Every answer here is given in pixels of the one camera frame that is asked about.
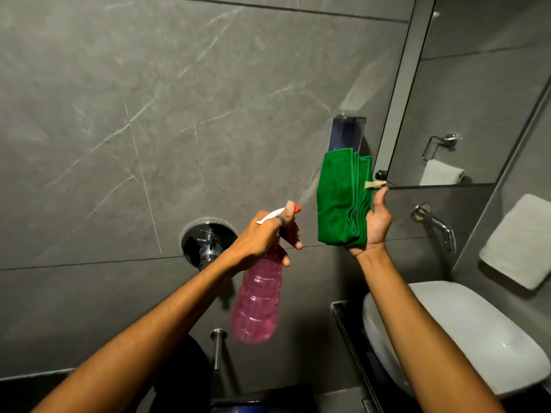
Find person's left forearm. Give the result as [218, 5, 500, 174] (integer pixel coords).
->
[32, 249, 242, 413]

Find person's left hand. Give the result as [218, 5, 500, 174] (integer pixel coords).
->
[224, 201, 303, 274]

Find dark glossy bin lid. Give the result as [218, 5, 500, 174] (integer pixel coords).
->
[210, 384, 318, 413]

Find green microfiber cloth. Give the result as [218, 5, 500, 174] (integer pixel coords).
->
[316, 148, 387, 249]

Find white ceramic sink basin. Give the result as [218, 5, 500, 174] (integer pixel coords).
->
[362, 281, 551, 399]

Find pink spray bottle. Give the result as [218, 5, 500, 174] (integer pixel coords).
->
[231, 205, 302, 345]

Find person's right hand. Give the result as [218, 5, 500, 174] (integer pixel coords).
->
[349, 187, 393, 258]

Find person's right forearm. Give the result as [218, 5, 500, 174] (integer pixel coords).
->
[356, 244, 507, 413]

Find white folded towel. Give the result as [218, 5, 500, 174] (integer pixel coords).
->
[479, 193, 551, 291]

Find chrome wall pipe stub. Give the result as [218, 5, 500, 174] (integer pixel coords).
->
[209, 328, 228, 371]

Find round chrome wall valve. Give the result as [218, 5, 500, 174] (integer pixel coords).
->
[180, 217, 239, 272]

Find wall mirror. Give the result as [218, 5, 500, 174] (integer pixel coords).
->
[387, 0, 551, 188]

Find black rounded object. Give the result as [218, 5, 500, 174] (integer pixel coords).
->
[152, 334, 212, 413]

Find dark transparent wall dispenser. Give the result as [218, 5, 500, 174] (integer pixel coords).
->
[327, 115, 367, 153]

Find chrome wall faucet spout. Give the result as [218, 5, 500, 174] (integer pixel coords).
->
[411, 202, 457, 254]

